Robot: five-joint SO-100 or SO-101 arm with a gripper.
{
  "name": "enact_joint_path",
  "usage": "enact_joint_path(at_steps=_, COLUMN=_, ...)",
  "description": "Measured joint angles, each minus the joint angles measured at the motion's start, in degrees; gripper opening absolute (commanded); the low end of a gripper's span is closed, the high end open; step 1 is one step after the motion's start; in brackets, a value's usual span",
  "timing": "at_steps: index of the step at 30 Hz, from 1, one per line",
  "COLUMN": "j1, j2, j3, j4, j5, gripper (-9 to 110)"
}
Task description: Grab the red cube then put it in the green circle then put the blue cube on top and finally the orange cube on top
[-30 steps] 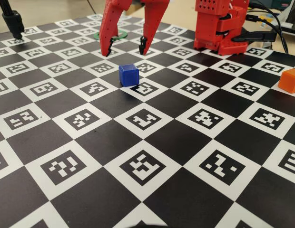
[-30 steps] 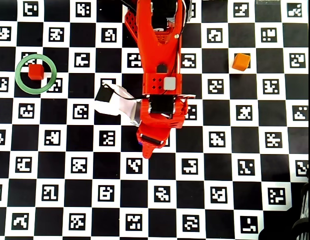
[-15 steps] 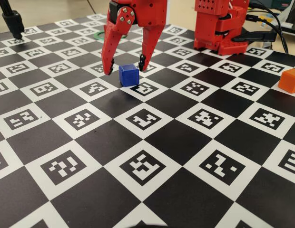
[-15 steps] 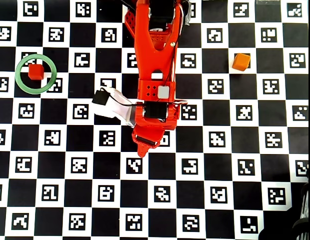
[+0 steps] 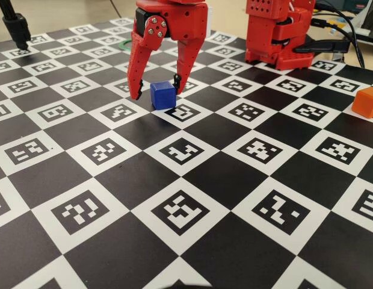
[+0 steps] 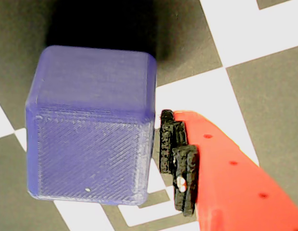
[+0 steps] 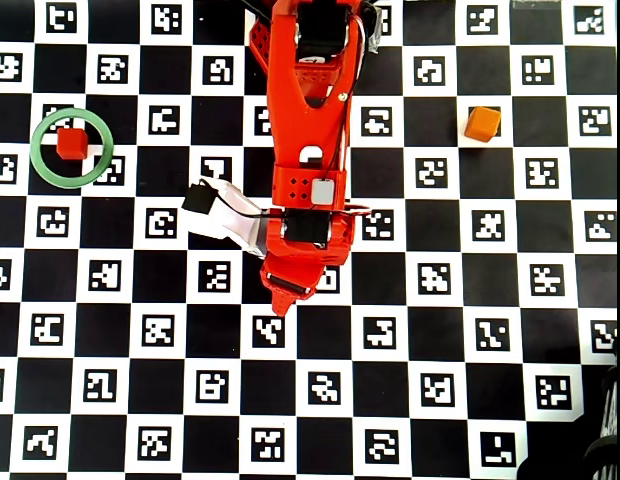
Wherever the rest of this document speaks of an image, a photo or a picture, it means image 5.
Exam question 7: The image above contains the black white marker mat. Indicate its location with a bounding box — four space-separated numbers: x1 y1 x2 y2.
0 16 373 289

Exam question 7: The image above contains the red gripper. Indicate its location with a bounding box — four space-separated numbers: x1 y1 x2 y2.
127 0 209 101

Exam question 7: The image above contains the red robot base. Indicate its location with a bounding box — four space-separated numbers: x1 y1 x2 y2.
244 48 314 72

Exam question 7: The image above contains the black usb cable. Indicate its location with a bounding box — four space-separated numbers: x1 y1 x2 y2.
311 17 366 69

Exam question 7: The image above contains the blue cube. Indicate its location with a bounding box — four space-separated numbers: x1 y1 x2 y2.
149 80 177 110

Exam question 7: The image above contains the black table clamp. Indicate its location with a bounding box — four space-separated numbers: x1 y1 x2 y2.
294 38 352 55

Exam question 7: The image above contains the orange cube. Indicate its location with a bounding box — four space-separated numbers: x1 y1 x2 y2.
351 86 373 119

